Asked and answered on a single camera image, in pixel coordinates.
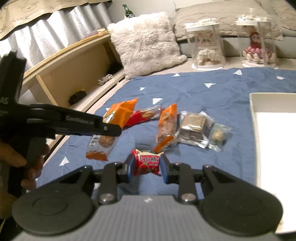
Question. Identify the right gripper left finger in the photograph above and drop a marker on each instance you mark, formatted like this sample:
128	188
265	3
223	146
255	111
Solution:
112	175

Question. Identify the grey bedding roll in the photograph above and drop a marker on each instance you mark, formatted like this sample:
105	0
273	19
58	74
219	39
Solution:
284	49

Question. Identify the white shallow box tray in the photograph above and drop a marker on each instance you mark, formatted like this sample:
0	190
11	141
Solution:
273	116

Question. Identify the red cookie packet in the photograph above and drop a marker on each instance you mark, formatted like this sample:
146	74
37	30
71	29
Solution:
144	115

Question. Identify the wooden bedside shelf left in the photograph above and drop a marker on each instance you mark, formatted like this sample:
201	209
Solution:
69	78

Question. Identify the pink doll in clear case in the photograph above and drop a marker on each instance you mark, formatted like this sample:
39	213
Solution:
256	41

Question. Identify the left hand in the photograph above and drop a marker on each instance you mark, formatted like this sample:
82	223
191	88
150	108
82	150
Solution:
11	157

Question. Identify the red strawberry snack packet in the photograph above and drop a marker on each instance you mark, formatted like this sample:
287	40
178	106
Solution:
146	162

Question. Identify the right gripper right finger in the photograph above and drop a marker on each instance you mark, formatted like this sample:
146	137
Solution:
181	174

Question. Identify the fluffy white pillow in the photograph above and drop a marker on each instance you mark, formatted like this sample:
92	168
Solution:
145	44

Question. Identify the clear green candy packet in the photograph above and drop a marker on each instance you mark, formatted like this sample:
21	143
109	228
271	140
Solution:
219	136

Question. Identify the beige textured pillow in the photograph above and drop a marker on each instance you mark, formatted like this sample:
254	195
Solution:
226	12

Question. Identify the green glass bottle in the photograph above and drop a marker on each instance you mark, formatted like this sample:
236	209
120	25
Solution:
128	12

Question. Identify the orange snack packet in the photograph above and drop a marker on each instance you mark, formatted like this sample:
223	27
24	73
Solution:
167	128

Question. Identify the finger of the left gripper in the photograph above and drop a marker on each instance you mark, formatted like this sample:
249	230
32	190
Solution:
46	120

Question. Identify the cream doll in clear case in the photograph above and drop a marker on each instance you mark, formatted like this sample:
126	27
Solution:
205	44

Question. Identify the grey pleated curtain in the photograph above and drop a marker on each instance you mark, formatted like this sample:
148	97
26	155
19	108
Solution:
50	33

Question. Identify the blue quilted mat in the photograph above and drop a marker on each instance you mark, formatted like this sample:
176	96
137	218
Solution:
222	94

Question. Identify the orange clear cookie packet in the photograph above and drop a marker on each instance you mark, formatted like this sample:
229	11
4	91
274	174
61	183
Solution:
113	122

